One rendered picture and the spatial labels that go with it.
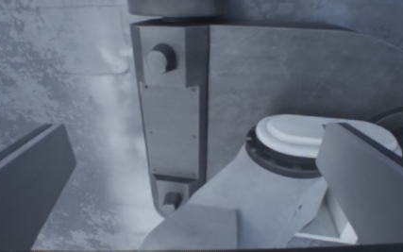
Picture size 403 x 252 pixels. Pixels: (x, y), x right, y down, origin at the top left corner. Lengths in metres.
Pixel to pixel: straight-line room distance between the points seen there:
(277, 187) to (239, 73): 0.23
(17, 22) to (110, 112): 0.37
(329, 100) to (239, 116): 0.18
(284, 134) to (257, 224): 0.14
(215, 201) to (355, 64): 0.35
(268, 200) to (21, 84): 0.87
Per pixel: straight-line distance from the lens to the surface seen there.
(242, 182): 0.33
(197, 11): 0.44
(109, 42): 0.73
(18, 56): 0.94
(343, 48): 0.48
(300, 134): 0.36
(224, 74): 0.47
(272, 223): 0.29
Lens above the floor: 0.61
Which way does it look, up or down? 59 degrees down
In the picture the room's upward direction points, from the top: 160 degrees counter-clockwise
